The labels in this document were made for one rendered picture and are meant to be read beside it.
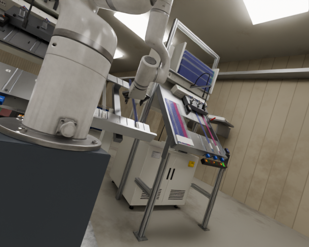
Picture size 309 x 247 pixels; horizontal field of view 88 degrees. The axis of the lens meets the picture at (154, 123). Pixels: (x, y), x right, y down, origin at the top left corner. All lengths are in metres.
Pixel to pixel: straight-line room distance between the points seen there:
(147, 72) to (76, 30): 0.49
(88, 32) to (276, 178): 3.32
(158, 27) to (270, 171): 3.03
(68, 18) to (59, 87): 0.12
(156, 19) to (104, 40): 0.51
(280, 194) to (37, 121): 3.34
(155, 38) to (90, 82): 0.54
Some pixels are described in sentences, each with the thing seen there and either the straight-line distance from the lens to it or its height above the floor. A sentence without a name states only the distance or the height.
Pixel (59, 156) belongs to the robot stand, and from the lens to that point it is 0.31.
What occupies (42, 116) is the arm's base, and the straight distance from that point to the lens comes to 0.34.
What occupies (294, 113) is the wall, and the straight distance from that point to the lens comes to 3.53.
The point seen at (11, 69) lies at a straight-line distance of 1.02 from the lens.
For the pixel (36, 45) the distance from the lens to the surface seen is 1.24.
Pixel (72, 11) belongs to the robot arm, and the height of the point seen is 0.93.
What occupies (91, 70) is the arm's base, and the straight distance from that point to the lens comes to 0.34.
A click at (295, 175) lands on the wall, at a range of 3.38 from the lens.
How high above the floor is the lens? 0.78
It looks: 2 degrees up
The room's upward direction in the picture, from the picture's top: 18 degrees clockwise
